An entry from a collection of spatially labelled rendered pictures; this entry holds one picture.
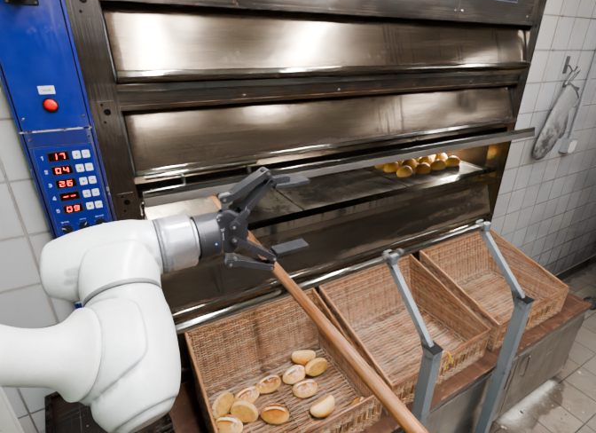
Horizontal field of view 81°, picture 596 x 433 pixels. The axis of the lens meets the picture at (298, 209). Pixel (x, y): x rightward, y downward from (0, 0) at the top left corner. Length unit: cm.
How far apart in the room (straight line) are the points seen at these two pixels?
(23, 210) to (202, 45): 65
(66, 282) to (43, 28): 65
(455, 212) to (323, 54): 116
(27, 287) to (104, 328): 81
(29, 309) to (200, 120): 74
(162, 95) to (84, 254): 64
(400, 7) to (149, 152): 102
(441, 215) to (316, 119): 95
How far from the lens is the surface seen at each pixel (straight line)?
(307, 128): 128
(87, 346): 47
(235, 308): 96
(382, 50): 144
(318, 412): 140
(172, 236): 56
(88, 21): 109
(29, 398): 152
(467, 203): 212
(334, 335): 82
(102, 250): 55
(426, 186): 181
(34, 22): 106
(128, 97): 109
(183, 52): 110
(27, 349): 46
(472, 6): 181
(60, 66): 105
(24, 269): 124
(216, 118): 116
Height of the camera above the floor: 177
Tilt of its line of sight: 24 degrees down
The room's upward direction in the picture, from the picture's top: straight up
